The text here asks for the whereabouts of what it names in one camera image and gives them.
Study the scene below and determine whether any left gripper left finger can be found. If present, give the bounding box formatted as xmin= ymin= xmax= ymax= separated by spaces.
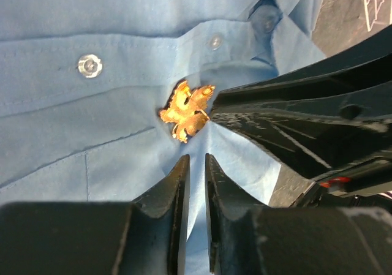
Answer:
xmin=1 ymin=155 xmax=190 ymax=274

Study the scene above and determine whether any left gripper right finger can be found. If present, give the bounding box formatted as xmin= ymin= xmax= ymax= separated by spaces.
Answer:
xmin=205 ymin=154 xmax=391 ymax=274

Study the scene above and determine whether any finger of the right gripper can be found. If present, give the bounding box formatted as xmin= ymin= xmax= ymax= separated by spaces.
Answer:
xmin=211 ymin=26 xmax=391 ymax=116
xmin=211 ymin=111 xmax=391 ymax=180

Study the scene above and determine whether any red gold leaf brooch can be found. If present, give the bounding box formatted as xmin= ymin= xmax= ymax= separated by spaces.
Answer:
xmin=159 ymin=80 xmax=215 ymax=143

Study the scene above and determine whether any light blue button shirt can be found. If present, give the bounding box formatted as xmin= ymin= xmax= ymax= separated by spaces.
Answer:
xmin=1 ymin=0 xmax=324 ymax=274

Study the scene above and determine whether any white wire dish rack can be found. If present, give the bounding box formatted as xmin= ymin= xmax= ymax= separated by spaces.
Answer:
xmin=362 ymin=0 xmax=391 ymax=32

